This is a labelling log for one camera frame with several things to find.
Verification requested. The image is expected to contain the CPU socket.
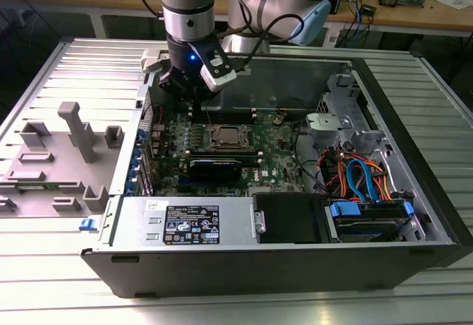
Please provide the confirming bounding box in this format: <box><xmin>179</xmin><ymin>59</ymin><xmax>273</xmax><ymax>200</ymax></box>
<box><xmin>208</xmin><ymin>121</ymin><xmax>257</xmax><ymax>152</ymax></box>

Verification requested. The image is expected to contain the black graphics card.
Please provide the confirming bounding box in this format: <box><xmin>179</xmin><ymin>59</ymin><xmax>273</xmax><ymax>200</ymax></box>
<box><xmin>187</xmin><ymin>157</ymin><xmax>244</xmax><ymax>182</ymax></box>

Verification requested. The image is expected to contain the green motherboard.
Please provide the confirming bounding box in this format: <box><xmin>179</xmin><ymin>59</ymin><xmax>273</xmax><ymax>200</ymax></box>
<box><xmin>150</xmin><ymin>107</ymin><xmax>310</xmax><ymax>197</ymax></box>

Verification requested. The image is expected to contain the silver metal drive cage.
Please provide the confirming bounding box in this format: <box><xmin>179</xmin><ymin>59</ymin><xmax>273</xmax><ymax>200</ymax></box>
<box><xmin>305</xmin><ymin>73</ymin><xmax>389</xmax><ymax>158</ymax></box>

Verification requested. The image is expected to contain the grey parts rack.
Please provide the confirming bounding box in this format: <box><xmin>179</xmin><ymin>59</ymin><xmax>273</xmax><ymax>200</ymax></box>
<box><xmin>0</xmin><ymin>101</ymin><xmax>123</xmax><ymax>219</ymax></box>

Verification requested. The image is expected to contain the silver power supply unit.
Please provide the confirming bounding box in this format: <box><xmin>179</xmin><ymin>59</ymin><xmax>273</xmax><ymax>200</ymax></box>
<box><xmin>109</xmin><ymin>195</ymin><xmax>268</xmax><ymax>247</ymax></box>

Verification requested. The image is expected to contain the black PC case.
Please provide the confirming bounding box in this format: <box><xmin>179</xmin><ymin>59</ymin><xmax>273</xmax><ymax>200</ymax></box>
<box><xmin>80</xmin><ymin>46</ymin><xmax>473</xmax><ymax>299</ymax></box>

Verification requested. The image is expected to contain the hard disk in blue carrier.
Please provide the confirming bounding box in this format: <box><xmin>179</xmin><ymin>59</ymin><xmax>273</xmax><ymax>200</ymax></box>
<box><xmin>324</xmin><ymin>199</ymin><xmax>415</xmax><ymax>244</ymax></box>

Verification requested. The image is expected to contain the white paper sheet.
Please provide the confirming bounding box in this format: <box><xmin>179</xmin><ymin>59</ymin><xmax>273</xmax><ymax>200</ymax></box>
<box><xmin>432</xmin><ymin>0</ymin><xmax>473</xmax><ymax>10</ymax></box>

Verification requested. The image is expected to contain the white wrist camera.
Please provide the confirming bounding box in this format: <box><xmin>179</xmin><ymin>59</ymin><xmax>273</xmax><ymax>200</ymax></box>
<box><xmin>188</xmin><ymin>40</ymin><xmax>238</xmax><ymax>93</ymax></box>

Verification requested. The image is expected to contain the red black twisted wire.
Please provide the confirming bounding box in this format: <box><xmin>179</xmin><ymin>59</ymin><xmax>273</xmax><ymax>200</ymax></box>
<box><xmin>142</xmin><ymin>101</ymin><xmax>164</xmax><ymax>129</ymax></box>

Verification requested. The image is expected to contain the black camera cable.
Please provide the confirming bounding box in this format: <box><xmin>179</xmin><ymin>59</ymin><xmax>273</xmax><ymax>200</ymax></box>
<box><xmin>217</xmin><ymin>0</ymin><xmax>307</xmax><ymax>73</ymax></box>

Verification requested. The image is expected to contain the red wire bundle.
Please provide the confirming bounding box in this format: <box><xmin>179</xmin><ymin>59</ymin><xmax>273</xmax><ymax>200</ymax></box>
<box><xmin>318</xmin><ymin>147</ymin><xmax>350</xmax><ymax>193</ymax></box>

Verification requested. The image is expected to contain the blue hanging cable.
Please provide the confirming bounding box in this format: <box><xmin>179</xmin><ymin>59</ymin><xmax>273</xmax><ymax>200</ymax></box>
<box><xmin>353</xmin><ymin>1</ymin><xmax>367</xmax><ymax>45</ymax></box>

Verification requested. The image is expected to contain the blue wire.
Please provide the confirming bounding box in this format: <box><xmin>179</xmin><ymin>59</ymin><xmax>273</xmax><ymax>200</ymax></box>
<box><xmin>347</xmin><ymin>158</ymin><xmax>376</xmax><ymax>204</ymax></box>

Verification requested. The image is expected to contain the orange wire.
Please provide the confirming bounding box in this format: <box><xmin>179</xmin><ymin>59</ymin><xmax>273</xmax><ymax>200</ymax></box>
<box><xmin>378</xmin><ymin>168</ymin><xmax>395</xmax><ymax>200</ymax></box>

